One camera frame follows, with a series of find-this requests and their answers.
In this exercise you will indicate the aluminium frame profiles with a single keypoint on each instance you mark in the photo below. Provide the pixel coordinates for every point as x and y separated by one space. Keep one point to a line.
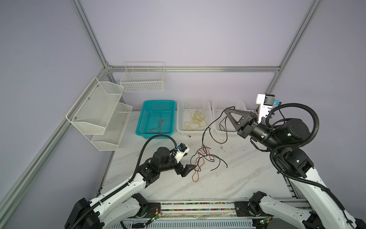
52 50

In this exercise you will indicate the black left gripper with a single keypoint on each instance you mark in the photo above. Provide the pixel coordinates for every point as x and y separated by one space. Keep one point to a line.
185 171

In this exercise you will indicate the teal plastic basket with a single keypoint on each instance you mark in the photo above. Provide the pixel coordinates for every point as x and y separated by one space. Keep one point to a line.
157 117

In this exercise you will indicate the white plastic basket right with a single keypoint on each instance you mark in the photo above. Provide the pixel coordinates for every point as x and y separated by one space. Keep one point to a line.
218 106

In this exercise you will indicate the white plastic basket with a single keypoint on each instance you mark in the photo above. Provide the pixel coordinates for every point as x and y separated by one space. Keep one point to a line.
194 115
218 106

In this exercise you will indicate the white mesh shelf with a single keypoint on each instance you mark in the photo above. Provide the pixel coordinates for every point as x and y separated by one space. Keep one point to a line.
115 129
93 110

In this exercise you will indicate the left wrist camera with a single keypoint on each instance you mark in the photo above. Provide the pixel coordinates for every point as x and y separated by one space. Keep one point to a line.
182 150

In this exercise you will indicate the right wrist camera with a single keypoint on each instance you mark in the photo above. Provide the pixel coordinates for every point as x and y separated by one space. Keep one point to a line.
266 103

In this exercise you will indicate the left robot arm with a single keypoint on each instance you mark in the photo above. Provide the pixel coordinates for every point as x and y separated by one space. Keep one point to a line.
125 200

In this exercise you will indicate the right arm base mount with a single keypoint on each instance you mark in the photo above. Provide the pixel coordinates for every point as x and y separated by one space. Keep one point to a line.
251 207

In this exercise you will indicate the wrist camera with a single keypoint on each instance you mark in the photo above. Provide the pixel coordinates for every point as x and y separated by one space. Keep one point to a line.
266 103
182 150

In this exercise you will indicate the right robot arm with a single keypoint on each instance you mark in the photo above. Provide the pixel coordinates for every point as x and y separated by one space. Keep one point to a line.
284 143

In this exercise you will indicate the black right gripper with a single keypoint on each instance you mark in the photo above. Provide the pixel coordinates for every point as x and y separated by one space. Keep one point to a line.
248 121

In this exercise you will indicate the white mesh upper shelf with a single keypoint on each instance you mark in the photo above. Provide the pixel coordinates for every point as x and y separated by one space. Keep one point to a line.
93 110

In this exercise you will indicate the white plastic basket middle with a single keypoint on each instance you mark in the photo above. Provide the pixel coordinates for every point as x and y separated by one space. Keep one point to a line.
194 115

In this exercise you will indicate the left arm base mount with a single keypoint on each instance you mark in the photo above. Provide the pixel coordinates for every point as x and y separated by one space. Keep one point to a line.
148 209

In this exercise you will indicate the front rail with cables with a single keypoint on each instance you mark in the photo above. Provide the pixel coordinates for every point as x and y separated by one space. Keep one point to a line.
181 215

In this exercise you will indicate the white mesh lower shelf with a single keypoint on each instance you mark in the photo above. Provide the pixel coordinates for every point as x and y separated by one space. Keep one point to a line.
115 129

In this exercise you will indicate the white wire wall basket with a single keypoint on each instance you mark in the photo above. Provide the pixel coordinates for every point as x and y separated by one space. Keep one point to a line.
144 77

